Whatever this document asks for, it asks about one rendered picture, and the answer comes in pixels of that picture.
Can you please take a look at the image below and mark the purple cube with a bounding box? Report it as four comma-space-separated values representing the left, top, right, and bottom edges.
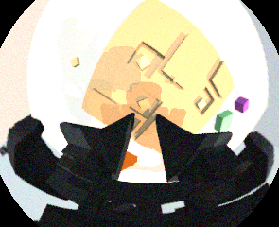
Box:
234, 96, 250, 114

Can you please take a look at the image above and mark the green block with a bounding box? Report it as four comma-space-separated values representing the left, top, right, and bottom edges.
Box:
214, 110, 235, 132

